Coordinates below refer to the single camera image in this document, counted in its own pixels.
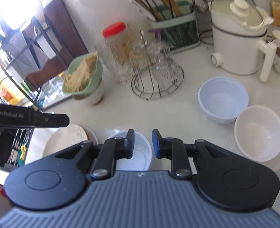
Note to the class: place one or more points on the deep pale blue bowl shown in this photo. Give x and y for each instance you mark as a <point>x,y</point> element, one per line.
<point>222,99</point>

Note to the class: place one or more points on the green bowl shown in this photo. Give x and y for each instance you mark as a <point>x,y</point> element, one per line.
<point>94,76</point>

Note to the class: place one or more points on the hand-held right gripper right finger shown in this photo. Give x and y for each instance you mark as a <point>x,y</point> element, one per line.
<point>156,144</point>

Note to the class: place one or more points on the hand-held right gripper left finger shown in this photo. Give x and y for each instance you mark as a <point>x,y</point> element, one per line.
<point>129,144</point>

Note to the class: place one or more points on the glass cup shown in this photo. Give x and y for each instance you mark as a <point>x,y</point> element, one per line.
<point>161,59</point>
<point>140,57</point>

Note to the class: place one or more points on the white ceramic bowl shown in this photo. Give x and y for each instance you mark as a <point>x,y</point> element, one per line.
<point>97,95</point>

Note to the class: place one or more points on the green chopstick holder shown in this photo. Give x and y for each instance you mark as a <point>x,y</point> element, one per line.
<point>185,35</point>

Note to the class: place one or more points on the white drip tray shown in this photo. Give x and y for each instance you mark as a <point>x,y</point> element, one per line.
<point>56,103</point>

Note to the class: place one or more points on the black dish rack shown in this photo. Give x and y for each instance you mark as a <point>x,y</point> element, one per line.
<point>39,32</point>

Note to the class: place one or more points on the metal grater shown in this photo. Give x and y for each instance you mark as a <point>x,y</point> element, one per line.
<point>21,52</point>

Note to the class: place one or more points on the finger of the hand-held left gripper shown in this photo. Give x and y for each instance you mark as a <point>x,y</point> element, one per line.
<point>54,120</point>

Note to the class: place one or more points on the white electric pot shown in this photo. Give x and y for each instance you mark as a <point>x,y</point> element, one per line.
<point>235,52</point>

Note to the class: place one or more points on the red lidded glass jar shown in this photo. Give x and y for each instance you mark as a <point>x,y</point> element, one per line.
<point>113,29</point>

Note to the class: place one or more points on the shallow pale blue bowl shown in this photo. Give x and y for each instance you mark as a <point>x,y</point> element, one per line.
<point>140,156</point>

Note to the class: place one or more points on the orange rimmed white plate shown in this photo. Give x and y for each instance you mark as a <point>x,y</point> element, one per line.
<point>63,142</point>

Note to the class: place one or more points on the black sink rack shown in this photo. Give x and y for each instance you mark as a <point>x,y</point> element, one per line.
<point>14,147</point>

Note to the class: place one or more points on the brown cutting board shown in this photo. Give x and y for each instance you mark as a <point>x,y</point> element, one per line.
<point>66,35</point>

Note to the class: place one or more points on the small drinking glass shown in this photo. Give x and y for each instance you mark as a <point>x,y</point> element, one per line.
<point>46,93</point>
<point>56,84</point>

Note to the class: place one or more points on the yellow bottle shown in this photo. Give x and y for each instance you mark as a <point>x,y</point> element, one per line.
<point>10,92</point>

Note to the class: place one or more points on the bundle of chopsticks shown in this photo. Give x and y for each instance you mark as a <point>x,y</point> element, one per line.
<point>151,2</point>

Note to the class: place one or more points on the dried noodles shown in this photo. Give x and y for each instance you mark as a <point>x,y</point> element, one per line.
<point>80,76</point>

